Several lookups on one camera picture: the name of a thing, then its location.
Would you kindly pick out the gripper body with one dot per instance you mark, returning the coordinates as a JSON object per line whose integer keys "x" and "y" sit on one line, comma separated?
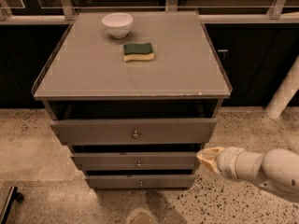
{"x": 225, "y": 161}

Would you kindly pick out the grey bottom drawer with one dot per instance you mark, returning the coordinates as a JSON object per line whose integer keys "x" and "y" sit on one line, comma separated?
{"x": 140, "y": 181}

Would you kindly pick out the grey drawer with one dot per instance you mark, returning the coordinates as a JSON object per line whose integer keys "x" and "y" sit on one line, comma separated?
{"x": 140, "y": 181}
{"x": 136, "y": 161}
{"x": 74, "y": 132}

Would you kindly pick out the grey top drawer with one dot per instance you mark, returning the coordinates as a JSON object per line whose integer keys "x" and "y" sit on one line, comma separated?
{"x": 74, "y": 132}

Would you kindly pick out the grey middle drawer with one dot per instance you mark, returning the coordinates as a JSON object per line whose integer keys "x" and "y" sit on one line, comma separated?
{"x": 136, "y": 161}

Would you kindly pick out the grey drawer cabinet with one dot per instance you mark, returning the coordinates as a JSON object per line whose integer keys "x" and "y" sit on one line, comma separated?
{"x": 89, "y": 79}

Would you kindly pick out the white diagonal pole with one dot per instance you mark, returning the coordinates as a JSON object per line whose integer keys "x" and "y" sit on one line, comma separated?
{"x": 286, "y": 90}

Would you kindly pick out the green yellow sponge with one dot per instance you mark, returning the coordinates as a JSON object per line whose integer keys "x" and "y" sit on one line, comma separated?
{"x": 138, "y": 52}

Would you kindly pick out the white ceramic bowl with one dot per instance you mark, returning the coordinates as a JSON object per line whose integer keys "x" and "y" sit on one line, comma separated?
{"x": 118, "y": 24}

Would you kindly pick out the black caster base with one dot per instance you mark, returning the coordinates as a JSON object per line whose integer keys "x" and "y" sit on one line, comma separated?
{"x": 12, "y": 196}

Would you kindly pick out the metal window railing frame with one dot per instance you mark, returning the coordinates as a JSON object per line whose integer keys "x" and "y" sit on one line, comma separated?
{"x": 208, "y": 11}

